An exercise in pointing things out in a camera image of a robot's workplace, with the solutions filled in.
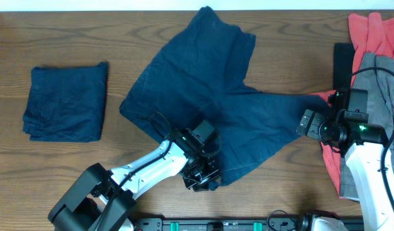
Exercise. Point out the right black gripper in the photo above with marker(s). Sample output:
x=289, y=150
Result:
x=312, y=129

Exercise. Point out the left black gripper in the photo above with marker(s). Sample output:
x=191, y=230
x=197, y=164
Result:
x=212, y=174

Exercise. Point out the navy blue denim shorts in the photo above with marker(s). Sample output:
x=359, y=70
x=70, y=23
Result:
x=199, y=75

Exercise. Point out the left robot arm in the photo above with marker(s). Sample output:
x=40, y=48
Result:
x=102, y=199

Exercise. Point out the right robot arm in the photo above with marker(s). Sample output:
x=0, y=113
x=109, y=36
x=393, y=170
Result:
x=365, y=148

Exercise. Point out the black cloth strip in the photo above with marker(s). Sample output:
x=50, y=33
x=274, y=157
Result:
x=343, y=57

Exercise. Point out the grey garment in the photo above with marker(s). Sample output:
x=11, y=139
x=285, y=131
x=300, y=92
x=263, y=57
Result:
x=380, y=87

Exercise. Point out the red garment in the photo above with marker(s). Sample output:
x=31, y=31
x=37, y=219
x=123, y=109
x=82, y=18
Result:
x=370, y=34

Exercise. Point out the folded navy blue garment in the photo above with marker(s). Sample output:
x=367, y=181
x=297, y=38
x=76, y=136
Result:
x=66, y=104

